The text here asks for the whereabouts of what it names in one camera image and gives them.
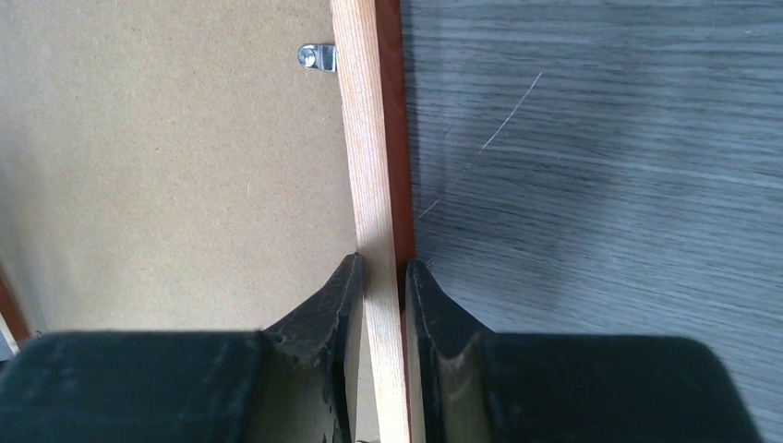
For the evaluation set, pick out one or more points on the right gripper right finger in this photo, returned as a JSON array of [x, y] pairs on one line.
[[473, 384]]

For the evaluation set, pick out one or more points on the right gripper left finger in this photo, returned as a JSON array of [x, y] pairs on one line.
[[295, 381]]

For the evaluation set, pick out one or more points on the brown cardboard backing board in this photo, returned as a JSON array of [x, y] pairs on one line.
[[168, 165]]

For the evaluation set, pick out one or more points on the orange wooden picture frame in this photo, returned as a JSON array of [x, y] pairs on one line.
[[357, 42]]

